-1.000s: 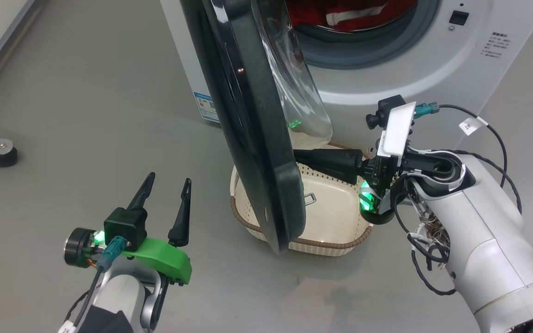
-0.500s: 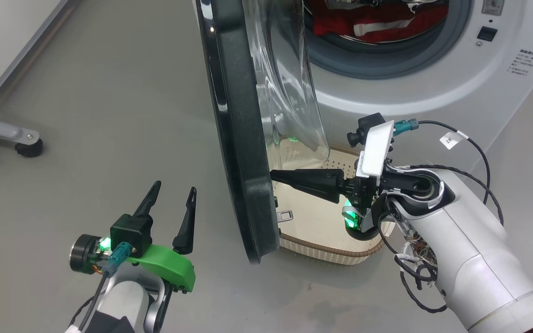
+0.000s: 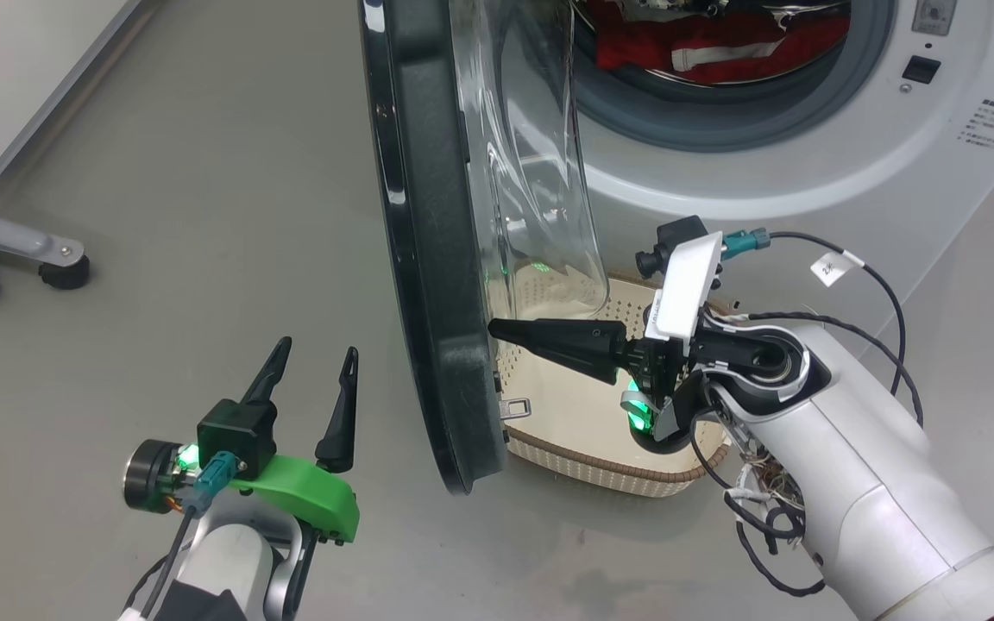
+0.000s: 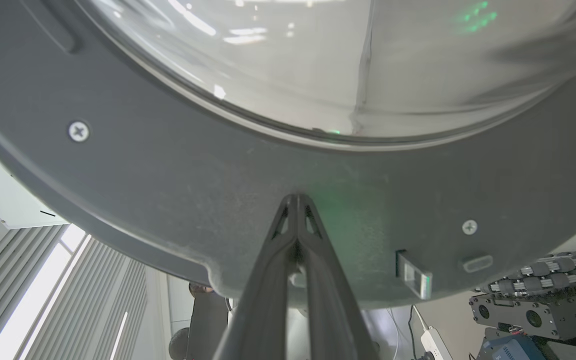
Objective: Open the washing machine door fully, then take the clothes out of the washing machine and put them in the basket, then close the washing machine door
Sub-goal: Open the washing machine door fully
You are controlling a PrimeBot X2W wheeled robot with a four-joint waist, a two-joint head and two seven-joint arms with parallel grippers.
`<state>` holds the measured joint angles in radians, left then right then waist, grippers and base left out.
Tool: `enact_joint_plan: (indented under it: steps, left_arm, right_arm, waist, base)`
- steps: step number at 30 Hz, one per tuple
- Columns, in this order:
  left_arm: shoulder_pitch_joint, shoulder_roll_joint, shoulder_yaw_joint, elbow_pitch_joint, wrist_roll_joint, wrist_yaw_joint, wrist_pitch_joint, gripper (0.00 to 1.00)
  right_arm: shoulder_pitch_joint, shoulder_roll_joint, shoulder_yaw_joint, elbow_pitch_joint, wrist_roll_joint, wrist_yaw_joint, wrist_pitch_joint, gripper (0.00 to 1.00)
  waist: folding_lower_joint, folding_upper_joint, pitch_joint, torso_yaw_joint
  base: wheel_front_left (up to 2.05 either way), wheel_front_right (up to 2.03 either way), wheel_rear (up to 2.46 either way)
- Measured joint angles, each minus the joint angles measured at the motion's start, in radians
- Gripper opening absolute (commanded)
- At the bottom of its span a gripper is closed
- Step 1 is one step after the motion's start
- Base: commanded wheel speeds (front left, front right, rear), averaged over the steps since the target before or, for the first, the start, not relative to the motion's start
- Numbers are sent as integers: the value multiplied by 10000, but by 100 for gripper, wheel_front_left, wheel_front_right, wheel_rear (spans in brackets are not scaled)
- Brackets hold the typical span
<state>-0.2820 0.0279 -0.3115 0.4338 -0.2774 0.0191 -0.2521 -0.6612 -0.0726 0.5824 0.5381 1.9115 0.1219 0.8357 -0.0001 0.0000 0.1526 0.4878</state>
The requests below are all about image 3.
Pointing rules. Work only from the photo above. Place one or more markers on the black glass washing machine door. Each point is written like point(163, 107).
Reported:
point(437, 259)

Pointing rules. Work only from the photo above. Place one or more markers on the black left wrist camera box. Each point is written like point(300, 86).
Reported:
point(234, 431)

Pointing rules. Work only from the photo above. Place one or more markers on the black caster wheel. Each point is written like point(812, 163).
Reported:
point(64, 272)

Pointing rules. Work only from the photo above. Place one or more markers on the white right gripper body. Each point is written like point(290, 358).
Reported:
point(682, 285)

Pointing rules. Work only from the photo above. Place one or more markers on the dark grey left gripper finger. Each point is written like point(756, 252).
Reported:
point(266, 375)
point(342, 423)

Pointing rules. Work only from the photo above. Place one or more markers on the grey metal stand leg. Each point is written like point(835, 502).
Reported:
point(5, 233)

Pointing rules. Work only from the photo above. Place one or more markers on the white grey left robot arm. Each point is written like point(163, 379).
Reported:
point(229, 556)

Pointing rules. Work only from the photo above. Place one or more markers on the white washing machine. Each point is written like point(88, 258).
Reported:
point(808, 172)

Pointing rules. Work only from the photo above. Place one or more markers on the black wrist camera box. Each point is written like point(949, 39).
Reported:
point(678, 233)
point(234, 431)

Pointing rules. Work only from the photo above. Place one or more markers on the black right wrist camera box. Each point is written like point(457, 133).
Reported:
point(678, 233)

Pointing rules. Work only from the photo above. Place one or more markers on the red white garment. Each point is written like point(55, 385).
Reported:
point(721, 43)

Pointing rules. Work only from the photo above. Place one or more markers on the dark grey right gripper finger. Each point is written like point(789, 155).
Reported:
point(596, 366)
point(566, 335)

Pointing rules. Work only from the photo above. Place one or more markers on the cream perforated laundry basket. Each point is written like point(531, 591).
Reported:
point(566, 405)

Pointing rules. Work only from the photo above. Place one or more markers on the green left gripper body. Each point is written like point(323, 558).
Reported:
point(307, 493)

